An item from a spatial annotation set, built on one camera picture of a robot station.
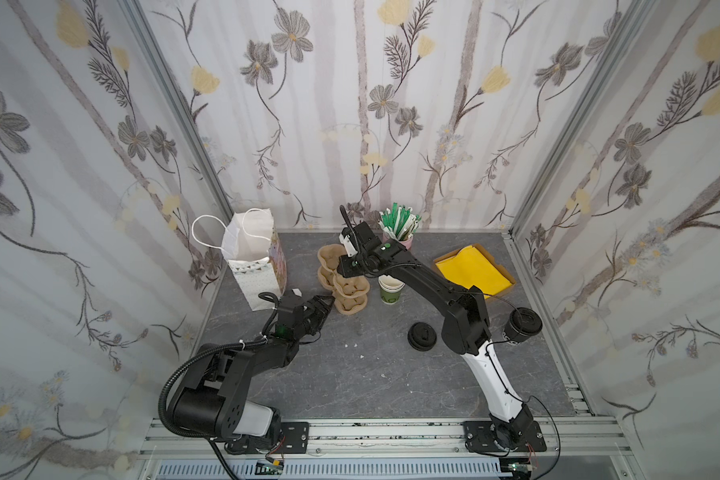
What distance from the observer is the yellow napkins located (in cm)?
103

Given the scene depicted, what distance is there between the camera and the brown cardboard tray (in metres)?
1.03

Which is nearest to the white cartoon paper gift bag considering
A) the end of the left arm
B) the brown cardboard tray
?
the end of the left arm

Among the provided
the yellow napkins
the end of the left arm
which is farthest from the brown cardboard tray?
the end of the left arm

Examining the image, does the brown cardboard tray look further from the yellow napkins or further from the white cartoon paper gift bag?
the white cartoon paper gift bag

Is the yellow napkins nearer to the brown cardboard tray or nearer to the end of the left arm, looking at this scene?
the brown cardboard tray

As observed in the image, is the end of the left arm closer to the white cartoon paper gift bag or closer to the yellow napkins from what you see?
the white cartoon paper gift bag

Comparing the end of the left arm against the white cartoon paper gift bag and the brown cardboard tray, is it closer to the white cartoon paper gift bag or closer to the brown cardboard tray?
the white cartoon paper gift bag
